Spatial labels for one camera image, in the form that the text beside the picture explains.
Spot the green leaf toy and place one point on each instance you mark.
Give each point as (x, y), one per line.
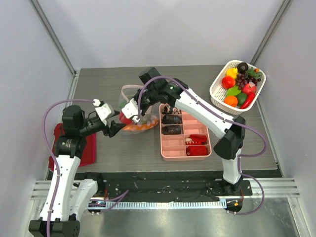
(233, 91)

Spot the pink compartment tray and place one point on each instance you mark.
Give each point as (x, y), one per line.
(173, 147)

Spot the white fruit basket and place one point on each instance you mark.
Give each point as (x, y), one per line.
(218, 93)

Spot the dark avocado toy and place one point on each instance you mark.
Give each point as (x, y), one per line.
(242, 68)

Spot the orange tangerine toy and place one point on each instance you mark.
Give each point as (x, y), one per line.
(231, 101)

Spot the orange papaya slice toy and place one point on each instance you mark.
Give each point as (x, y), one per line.
(141, 127)

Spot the floral dark rolled sock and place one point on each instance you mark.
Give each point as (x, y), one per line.
(170, 110)

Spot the red white rolled sock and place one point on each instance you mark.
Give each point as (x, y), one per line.
(195, 139)

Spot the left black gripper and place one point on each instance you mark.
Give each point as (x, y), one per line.
(114, 128)

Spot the dark rolled sock lower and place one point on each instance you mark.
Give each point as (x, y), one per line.
(171, 130)

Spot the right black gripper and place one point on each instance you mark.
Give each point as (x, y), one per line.
(138, 103)

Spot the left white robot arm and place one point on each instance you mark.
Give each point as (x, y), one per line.
(62, 211)

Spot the green lime toy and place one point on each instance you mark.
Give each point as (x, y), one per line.
(241, 98)

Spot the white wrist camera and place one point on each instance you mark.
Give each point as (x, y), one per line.
(104, 111)
(130, 110)

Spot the pink red apple toy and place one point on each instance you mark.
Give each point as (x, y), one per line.
(250, 87)

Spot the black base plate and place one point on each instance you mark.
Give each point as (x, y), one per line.
(167, 186)

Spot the yellow pepper toy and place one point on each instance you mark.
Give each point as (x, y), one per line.
(232, 72)

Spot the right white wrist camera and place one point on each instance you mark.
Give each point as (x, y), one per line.
(130, 110)

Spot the red tomato toy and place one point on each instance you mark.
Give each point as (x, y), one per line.
(228, 82)

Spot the purple grapes toy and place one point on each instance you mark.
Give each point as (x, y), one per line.
(242, 80)

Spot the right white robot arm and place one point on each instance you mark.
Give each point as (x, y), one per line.
(176, 93)

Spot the clear pink zip bag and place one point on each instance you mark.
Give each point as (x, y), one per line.
(126, 94)

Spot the dark rolled sock middle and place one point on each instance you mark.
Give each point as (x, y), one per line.
(171, 119)

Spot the red folded cloth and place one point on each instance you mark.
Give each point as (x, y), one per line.
(89, 152)

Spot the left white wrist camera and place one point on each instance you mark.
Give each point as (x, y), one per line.
(104, 111)

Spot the red chili pepper toy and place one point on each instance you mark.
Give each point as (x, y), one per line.
(248, 101)

